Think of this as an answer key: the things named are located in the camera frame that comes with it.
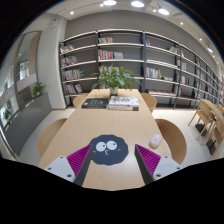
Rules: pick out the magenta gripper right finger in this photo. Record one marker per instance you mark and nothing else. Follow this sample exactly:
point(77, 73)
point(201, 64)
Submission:
point(153, 166)

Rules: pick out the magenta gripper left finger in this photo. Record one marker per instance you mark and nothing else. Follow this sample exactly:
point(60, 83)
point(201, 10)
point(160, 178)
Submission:
point(74, 167)

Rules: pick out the white pink computer mouse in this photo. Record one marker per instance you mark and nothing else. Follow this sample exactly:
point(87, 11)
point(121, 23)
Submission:
point(155, 140)

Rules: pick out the dark cartoon face mouse pad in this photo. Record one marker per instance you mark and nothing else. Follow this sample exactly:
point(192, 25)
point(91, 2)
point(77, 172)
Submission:
point(108, 149)

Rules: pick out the wooden chair near right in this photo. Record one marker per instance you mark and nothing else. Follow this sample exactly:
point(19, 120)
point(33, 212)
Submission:
point(174, 138)

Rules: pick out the wooden chair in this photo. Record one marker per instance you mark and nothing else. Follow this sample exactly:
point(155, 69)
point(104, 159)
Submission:
point(78, 99)
point(148, 100)
point(174, 138)
point(47, 136)

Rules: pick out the wooden chair near left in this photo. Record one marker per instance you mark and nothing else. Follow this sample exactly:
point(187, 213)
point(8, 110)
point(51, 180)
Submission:
point(47, 136)

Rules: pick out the grey low cabinet left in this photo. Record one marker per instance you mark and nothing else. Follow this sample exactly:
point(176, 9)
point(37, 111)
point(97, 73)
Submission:
point(26, 122)

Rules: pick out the wooden chair far right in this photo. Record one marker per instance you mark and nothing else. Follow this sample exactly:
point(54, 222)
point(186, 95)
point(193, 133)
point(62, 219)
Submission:
point(148, 100)

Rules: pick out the black book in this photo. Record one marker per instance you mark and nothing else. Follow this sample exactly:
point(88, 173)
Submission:
point(98, 103)

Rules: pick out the wooden chair far left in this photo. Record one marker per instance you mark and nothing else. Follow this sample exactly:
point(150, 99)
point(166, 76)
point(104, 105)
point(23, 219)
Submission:
point(78, 99)

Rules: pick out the stack of white books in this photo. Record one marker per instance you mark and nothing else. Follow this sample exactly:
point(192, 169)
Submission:
point(123, 103)

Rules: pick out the wooden chairs right side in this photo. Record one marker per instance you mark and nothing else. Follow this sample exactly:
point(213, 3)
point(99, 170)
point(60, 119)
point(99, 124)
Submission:
point(213, 121)

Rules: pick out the small potted plant left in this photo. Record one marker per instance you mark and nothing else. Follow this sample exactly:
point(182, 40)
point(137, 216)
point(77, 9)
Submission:
point(38, 89)

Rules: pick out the large grey bookshelf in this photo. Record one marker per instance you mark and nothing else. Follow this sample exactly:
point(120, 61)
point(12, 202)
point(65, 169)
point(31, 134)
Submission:
point(176, 75)

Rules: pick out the green potted plant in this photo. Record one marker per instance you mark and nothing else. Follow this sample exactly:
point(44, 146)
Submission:
point(113, 78)

